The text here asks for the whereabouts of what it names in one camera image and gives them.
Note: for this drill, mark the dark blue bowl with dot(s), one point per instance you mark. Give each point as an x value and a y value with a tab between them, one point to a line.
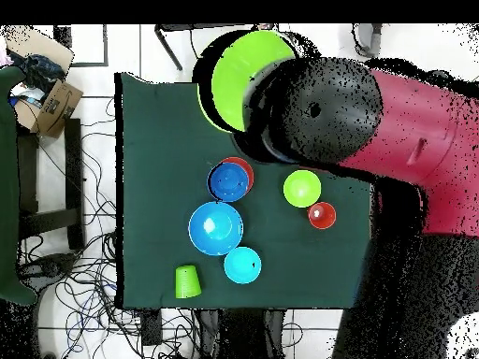
228	182

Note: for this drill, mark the small orange bowl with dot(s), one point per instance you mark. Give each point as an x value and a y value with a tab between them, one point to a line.
249	172

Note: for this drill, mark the green cup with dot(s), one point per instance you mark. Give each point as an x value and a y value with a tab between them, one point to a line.
187	282

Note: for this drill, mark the large green bowl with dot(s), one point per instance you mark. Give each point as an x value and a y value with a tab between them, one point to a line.
243	74

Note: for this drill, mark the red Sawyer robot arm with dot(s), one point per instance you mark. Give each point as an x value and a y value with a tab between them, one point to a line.
419	149

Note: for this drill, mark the large blue bowl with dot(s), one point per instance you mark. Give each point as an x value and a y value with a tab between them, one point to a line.
215	228

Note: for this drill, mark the small green bowl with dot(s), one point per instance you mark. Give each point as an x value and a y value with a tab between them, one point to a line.
302	189

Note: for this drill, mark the small turquoise bowl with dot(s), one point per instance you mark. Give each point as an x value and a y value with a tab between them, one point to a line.
242	265

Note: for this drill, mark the dark green tablecloth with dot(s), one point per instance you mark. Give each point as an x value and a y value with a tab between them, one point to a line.
157	187

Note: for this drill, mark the orange cup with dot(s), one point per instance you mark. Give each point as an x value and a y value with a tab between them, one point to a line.
322	215

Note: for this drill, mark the black bench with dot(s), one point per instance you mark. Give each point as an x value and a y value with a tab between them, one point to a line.
75	168

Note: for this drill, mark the printed cardboard box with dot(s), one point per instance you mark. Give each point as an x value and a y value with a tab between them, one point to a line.
56	108

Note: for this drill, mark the person's foot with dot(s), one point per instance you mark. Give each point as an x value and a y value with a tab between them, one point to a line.
368	37

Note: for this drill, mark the green cloth covered table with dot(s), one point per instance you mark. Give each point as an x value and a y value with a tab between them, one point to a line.
7	187

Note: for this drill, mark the plain cardboard box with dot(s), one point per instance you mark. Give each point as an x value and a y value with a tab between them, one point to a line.
41	45

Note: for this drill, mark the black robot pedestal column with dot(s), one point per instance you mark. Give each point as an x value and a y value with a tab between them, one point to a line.
243	333

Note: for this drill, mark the black table frame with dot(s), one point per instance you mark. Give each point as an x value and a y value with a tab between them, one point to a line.
168	48

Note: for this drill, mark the grey pedestal leg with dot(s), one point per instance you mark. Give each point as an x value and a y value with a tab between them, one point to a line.
48	266

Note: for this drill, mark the black square frame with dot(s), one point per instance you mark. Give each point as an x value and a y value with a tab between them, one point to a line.
63	35

